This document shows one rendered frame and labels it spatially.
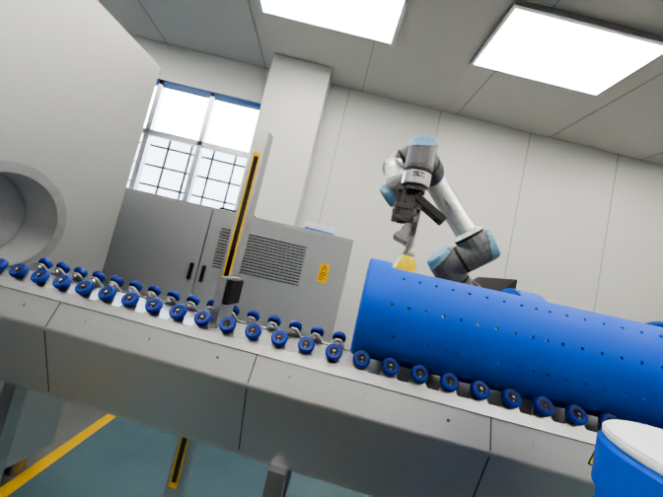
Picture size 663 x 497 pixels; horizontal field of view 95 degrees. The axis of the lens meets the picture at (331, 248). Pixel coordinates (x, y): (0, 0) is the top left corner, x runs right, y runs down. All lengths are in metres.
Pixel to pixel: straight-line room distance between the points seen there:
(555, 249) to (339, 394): 3.98
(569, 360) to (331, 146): 3.33
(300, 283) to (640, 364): 1.82
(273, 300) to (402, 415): 1.61
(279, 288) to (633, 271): 4.32
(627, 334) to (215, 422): 1.06
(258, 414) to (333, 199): 2.99
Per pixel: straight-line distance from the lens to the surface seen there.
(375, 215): 3.66
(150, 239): 2.59
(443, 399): 0.88
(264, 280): 2.31
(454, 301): 0.83
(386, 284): 0.80
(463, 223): 1.64
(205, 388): 0.94
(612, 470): 0.60
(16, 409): 1.62
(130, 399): 1.10
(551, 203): 4.61
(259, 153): 1.40
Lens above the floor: 1.16
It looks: 4 degrees up
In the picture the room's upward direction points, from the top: 13 degrees clockwise
